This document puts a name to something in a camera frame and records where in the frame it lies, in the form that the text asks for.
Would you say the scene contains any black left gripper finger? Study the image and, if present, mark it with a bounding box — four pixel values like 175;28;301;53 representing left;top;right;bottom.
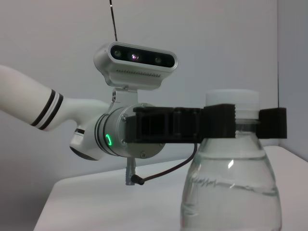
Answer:
255;107;288;140
176;103;237;144

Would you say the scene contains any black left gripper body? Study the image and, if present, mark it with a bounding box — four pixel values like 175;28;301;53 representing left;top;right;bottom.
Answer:
126;105;179;145

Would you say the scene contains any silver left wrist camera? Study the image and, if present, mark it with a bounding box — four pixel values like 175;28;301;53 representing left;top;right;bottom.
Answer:
93;42;178;108

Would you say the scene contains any clear water bottle green label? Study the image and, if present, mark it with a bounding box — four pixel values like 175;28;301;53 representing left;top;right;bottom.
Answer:
180;89;282;231

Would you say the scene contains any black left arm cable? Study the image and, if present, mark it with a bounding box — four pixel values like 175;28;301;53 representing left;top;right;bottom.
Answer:
124;143;199;186

